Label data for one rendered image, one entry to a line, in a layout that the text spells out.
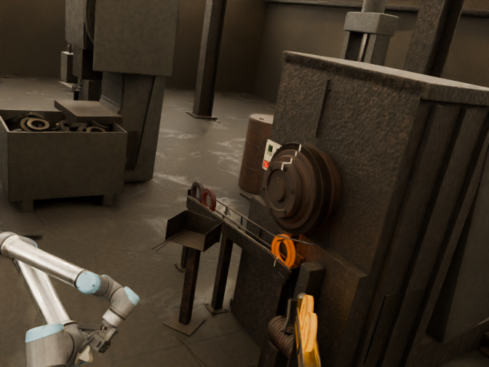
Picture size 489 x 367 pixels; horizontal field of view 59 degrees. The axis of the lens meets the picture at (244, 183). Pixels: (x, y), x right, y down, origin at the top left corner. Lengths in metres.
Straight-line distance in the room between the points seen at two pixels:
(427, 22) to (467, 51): 4.00
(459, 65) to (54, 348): 8.11
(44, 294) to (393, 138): 1.75
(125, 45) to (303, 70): 2.31
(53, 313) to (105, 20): 2.77
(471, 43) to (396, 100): 7.00
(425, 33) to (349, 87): 2.88
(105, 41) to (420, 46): 3.08
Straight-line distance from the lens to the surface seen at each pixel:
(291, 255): 2.32
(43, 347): 2.05
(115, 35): 4.33
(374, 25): 7.55
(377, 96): 2.04
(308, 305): 1.97
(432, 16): 4.98
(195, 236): 2.72
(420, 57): 4.96
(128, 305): 2.11
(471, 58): 8.88
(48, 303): 2.31
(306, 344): 1.85
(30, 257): 2.26
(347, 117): 2.16
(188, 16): 12.65
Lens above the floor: 1.83
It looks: 19 degrees down
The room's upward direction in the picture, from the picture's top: 10 degrees clockwise
